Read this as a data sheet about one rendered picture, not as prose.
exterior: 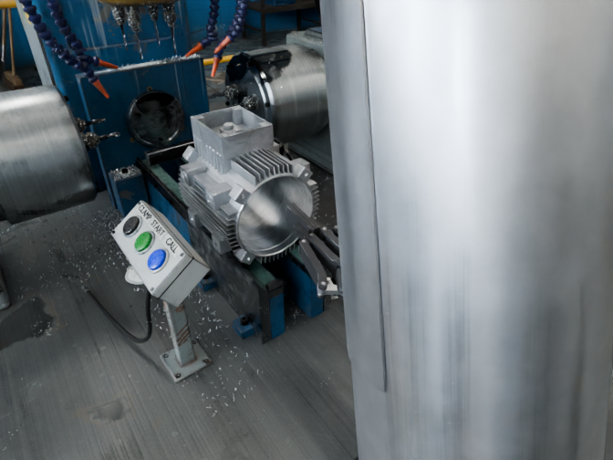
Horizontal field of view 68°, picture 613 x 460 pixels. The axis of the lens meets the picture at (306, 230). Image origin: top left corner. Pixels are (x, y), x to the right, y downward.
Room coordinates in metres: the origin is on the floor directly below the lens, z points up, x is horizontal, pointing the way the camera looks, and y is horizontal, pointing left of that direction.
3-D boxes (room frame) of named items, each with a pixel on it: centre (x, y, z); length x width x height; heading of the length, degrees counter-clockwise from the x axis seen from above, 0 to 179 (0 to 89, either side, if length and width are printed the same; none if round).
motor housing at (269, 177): (0.74, 0.11, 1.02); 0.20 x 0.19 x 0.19; 36
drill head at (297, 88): (1.23, 0.06, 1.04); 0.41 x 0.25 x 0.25; 126
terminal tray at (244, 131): (0.77, 0.13, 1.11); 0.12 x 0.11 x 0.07; 36
